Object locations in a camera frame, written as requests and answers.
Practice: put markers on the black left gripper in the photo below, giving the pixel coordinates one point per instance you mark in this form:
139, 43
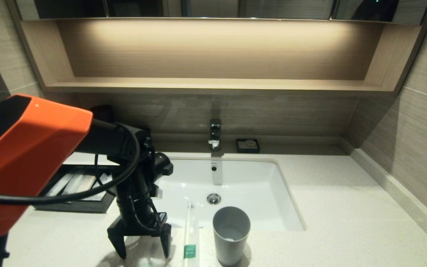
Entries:
139, 225

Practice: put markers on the clear plastic packet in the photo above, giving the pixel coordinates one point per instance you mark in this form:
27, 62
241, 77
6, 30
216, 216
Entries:
146, 254

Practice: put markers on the black amenity drawer box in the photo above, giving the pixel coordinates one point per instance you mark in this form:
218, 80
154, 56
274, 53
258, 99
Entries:
87, 206

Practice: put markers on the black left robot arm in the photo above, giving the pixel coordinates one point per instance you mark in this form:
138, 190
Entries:
32, 155

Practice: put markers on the slim toothbrush pack green label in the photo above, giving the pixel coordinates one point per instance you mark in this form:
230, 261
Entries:
190, 237

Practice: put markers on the square white sachet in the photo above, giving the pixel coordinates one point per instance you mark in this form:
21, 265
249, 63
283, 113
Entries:
105, 181

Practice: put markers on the chrome sink drain stopper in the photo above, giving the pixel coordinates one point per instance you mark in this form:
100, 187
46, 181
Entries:
214, 198

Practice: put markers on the grey plastic cup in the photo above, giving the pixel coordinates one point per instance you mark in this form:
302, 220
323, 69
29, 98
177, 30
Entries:
231, 241

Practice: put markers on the long white wrapped packet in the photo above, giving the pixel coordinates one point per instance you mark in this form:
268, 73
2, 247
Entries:
73, 184
59, 185

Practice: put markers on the white ceramic sink basin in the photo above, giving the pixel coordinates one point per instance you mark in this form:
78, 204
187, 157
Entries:
235, 185

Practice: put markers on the chrome faucet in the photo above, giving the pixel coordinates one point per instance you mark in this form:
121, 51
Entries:
215, 133

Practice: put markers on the black cylindrical cup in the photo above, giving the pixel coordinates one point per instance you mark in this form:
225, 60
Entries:
102, 111

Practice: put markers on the black soap dish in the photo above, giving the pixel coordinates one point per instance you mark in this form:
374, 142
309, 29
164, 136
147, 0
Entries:
248, 149

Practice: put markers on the beige round soap bar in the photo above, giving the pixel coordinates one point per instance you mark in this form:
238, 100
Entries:
250, 142

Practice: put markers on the mirror cabinet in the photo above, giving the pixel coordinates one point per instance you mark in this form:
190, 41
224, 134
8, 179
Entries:
272, 9

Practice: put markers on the wooden wall shelf niche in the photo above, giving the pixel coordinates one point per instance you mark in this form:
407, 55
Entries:
213, 84

